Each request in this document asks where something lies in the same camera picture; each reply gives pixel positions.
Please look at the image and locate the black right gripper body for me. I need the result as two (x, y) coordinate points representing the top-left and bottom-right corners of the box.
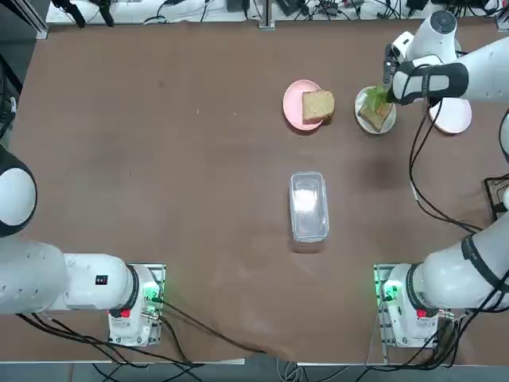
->
(383, 43), (398, 71)

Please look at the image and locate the green lettuce leaf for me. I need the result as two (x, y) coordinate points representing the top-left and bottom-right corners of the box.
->
(364, 85), (390, 112)

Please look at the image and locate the brown bread slice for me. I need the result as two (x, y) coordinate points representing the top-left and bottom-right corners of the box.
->
(357, 99), (393, 133)
(301, 89), (336, 125)

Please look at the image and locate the white round plate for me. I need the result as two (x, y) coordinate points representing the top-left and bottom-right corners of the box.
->
(354, 85), (398, 134)

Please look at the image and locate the pink round plate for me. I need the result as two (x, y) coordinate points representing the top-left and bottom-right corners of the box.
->
(282, 79), (324, 131)
(427, 95), (473, 134)

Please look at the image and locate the clear plastic lidded box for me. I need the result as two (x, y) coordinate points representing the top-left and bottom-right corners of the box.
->
(289, 170), (330, 244)

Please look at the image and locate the black tripod leg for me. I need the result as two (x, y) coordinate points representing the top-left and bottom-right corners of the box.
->
(55, 0), (87, 29)
(95, 0), (115, 27)

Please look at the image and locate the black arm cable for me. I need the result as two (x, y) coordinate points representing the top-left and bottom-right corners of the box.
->
(409, 99), (484, 234)

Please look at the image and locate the aluminium frame post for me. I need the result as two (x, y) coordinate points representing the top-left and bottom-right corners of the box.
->
(260, 0), (275, 29)

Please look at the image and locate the black wire cup rack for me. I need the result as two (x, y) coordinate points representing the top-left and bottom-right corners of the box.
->
(484, 174), (509, 220)

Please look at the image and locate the black base cable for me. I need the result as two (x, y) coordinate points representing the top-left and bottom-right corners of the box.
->
(158, 298), (299, 365)

